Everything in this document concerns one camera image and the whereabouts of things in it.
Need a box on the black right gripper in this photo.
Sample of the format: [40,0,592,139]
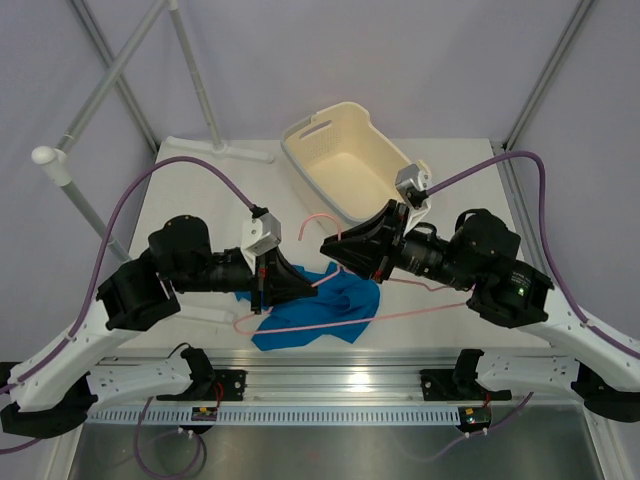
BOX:
[321,199,477,292]

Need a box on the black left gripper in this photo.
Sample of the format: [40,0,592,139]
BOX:
[171,246,319,315]

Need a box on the pink wire hanger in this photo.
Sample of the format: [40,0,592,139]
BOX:
[231,213,467,336]

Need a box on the blue t shirt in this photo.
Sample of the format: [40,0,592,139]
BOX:
[252,262,380,351]

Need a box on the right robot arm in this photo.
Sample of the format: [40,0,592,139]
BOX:
[320,200,639,423]

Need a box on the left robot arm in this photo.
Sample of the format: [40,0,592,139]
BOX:
[1,215,317,439]

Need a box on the cream plastic laundry basket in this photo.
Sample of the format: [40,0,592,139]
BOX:
[281,102,432,228]

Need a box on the white clothes rack stand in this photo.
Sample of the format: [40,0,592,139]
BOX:
[30,0,276,326]

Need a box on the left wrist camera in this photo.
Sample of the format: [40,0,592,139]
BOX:
[240,205,282,271]

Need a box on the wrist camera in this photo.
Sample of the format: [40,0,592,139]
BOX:
[240,205,282,271]
[395,163,432,233]

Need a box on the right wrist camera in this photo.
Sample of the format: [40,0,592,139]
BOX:
[395,163,432,233]

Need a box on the aluminium mounting rail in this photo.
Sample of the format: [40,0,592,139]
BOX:
[89,349,581,406]

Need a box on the white slotted cable duct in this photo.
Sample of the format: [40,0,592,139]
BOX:
[87,404,492,427]

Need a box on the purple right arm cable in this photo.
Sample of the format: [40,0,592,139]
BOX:
[424,151,640,361]

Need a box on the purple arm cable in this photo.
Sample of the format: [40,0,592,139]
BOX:
[424,151,640,361]
[0,156,259,396]

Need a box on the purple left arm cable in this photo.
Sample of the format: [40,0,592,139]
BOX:
[0,156,259,396]

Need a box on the grey left frame post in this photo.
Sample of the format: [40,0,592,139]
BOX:
[69,0,161,156]

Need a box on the grey aluminium frame post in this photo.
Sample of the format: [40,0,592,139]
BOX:
[500,0,598,151]

